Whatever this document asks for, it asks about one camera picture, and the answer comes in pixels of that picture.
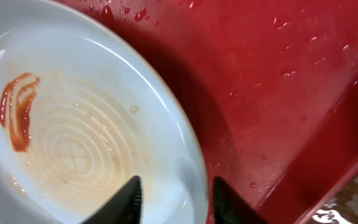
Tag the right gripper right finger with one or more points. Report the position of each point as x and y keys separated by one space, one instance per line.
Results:
x=230 y=208

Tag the red plastic tray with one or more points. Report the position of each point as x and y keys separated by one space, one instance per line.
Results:
x=270 y=87

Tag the white plate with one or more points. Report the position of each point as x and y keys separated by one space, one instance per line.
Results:
x=81 y=112

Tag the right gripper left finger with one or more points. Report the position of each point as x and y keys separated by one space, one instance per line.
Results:
x=124 y=207

